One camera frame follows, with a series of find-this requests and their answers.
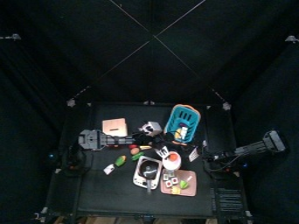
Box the white toy stove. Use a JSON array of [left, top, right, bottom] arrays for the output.
[[133, 155, 165, 190]]

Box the white printed table sticker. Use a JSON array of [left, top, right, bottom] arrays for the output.
[[215, 187, 246, 213]]

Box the small white toy piece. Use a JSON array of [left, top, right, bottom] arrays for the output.
[[103, 164, 118, 176]]

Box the thin white cord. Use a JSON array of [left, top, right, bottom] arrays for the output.
[[74, 0, 207, 100], [107, 0, 227, 103]]

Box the pink toy tray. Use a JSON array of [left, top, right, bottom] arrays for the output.
[[161, 169, 199, 197]]

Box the black toy frying pan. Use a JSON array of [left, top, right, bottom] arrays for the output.
[[139, 161, 161, 195]]

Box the white toy spatula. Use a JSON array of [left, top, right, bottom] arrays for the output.
[[154, 146, 171, 158]]

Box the teal basket with orange rim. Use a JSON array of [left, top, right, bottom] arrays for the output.
[[163, 103, 202, 145]]

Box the grey white toy box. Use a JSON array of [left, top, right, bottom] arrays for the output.
[[138, 121, 165, 137]]

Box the green toy vegetable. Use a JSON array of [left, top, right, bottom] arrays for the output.
[[114, 155, 127, 167], [131, 151, 146, 162]]

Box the white card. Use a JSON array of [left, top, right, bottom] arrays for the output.
[[189, 146, 202, 163]]

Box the white toy bottle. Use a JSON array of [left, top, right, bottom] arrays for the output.
[[179, 122, 190, 140]]

